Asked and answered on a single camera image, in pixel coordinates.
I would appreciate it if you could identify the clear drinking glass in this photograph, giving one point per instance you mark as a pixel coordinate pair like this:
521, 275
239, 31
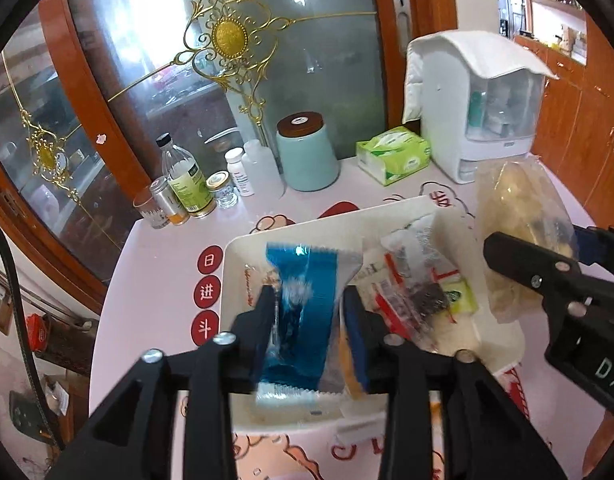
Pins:
149, 210

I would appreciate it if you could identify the wooden framed glass door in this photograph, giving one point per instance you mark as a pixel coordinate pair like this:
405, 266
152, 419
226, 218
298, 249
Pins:
17, 110
312, 60

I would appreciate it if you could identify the wooden cabinet with shelves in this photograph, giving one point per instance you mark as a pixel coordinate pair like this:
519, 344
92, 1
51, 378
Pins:
587, 110

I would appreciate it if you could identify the white pill bottle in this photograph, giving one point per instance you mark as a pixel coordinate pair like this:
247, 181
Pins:
239, 175

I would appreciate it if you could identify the black device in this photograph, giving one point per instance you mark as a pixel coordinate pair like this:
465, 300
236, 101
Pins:
29, 415

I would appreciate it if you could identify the green tissue pack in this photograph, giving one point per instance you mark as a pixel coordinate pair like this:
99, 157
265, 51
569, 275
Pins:
394, 155

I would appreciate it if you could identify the blue snack packet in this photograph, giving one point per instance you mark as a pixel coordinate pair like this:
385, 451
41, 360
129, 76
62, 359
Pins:
307, 300

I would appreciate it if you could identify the white quilted cloth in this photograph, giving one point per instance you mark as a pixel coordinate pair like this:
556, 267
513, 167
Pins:
487, 52

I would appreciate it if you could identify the small glass jar gold lid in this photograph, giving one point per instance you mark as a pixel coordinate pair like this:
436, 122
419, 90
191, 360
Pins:
222, 190

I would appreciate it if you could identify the glass bottle with black cap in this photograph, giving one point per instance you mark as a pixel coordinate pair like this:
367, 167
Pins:
187, 185

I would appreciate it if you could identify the white plastic storage box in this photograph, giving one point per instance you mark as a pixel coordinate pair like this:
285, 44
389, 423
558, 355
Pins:
442, 110

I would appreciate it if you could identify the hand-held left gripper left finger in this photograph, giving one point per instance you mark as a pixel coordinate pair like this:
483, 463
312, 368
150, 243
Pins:
264, 320

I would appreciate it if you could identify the small green snack packet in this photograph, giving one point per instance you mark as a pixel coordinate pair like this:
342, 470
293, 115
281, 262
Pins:
459, 296

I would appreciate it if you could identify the small metal can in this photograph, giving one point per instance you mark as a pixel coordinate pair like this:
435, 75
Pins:
166, 200

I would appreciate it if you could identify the teal canister with brown lid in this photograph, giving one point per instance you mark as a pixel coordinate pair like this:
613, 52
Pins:
307, 160

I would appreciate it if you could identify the clear red-striped snack packet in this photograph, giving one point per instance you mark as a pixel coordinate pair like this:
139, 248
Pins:
412, 260

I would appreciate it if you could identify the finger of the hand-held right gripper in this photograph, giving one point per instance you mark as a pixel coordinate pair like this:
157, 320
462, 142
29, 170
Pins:
517, 260
587, 245

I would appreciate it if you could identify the translucent plastic bottle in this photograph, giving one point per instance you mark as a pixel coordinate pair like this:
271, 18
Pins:
261, 170

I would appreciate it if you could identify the clear yellowish snack packet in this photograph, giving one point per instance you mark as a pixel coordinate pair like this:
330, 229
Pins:
512, 200

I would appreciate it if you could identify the red tin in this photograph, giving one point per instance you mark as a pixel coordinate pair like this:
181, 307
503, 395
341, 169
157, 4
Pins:
37, 332

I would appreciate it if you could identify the black curved bar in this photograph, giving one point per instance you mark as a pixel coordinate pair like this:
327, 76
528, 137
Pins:
23, 330

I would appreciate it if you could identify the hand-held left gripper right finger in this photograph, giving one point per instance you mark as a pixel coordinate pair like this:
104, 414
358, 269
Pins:
357, 340

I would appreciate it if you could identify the white plastic tray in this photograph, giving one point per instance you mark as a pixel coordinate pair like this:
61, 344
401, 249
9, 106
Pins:
337, 220

